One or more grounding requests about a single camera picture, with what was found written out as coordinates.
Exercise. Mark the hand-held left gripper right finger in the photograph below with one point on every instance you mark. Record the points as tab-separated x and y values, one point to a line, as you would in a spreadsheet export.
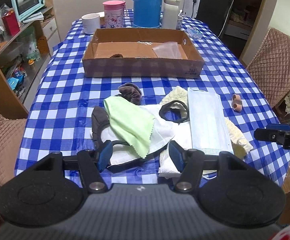
176	155

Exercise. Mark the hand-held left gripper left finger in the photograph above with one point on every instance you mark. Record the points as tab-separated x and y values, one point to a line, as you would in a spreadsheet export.
105	154

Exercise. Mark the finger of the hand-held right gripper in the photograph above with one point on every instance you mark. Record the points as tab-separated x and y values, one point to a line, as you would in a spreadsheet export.
268	134
279	126

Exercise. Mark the white terry towel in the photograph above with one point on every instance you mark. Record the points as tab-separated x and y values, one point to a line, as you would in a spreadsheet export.
166	168

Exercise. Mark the light green cloth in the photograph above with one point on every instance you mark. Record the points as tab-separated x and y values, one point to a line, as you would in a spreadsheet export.
127	122

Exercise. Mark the blue face mask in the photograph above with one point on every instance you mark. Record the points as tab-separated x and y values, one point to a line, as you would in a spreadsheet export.
207	120

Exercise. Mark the purple brown fleece glove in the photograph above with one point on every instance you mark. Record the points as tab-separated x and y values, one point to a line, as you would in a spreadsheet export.
131	95

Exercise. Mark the brown cardboard box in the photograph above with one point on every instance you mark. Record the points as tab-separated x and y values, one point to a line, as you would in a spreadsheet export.
140	67

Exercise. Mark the black elastic headband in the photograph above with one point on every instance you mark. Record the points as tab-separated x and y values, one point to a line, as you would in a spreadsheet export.
162	111

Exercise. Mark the cream fleece cloth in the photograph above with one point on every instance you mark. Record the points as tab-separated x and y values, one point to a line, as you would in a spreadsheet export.
177	93

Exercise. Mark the blue checked tablecloth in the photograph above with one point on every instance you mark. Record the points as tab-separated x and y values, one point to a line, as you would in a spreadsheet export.
60	105

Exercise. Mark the quilted beige chair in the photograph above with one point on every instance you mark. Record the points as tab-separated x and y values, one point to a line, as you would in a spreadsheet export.
274	60
0	142

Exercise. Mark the dark brown fleece glove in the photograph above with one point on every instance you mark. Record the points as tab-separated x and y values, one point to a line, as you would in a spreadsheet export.
116	55

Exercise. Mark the clear plastic bag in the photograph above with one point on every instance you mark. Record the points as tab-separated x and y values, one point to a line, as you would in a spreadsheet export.
167	50

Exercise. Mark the blue packets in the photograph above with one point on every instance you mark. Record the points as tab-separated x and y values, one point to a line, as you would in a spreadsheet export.
15	80

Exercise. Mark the wooden shelf unit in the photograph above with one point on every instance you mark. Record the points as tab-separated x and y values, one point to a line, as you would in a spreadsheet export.
0	87

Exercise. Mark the small tissue packet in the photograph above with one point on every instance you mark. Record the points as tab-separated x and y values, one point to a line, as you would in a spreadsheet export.
194	32

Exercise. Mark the white mug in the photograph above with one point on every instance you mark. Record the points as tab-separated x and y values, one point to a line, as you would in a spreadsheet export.
90	23

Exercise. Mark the green plastic bag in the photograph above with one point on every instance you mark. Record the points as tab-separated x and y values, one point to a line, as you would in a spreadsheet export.
31	45

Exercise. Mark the small patterned cup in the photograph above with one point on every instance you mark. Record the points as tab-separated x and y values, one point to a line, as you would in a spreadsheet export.
180	22

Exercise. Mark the white drawer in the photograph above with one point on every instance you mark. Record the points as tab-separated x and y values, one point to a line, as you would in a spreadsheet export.
50	28

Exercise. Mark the pink cartoon bottle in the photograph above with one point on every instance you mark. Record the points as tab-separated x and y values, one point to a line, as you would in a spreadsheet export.
113	15

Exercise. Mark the black mini fridge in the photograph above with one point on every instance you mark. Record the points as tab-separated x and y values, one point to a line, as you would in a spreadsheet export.
214	2

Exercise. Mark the white thermos bottle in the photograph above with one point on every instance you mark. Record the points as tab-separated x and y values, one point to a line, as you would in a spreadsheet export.
170	12

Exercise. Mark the stack of papers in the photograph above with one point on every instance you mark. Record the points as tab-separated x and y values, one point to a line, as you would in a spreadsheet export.
34	17

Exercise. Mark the large blue thermos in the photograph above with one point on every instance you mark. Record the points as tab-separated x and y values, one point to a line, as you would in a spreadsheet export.
147	2

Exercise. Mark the red box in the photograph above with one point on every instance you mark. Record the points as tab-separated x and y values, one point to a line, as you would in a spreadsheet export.
10	23

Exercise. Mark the teal toaster oven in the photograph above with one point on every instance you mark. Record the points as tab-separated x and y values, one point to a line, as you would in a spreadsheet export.
26	0

